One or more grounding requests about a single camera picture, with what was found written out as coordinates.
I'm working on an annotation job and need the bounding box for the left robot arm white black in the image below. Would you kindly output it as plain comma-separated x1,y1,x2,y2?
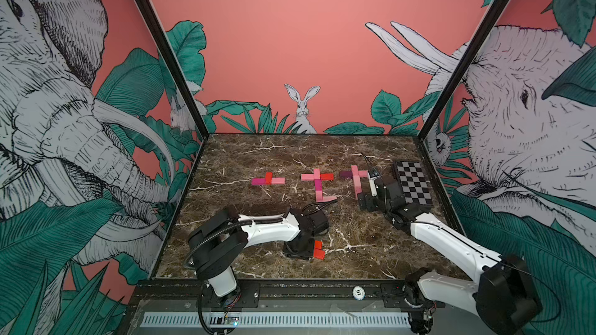
183,200,334,309

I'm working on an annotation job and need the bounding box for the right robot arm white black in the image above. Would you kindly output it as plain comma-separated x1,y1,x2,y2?
358,172,543,334

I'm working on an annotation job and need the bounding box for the black white checkerboard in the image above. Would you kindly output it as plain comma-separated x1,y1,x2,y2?
392,161,432,206

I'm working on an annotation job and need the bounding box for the black corrugated cable hose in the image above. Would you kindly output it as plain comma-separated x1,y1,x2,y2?
185,216,285,266

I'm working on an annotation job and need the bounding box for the black front rail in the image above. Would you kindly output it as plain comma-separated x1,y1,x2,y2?
130,279,446,312

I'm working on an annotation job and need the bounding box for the white slotted cable duct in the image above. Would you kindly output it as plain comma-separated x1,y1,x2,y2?
141,312,410,329

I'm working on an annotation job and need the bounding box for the black right frame post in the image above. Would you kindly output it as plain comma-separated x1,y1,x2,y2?
417,0,510,141

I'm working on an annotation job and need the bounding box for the black frame post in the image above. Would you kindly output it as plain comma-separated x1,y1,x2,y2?
134,0,210,142
417,0,510,141

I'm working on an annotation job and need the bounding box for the black left frame post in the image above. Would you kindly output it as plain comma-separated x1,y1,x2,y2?
134,0,210,142

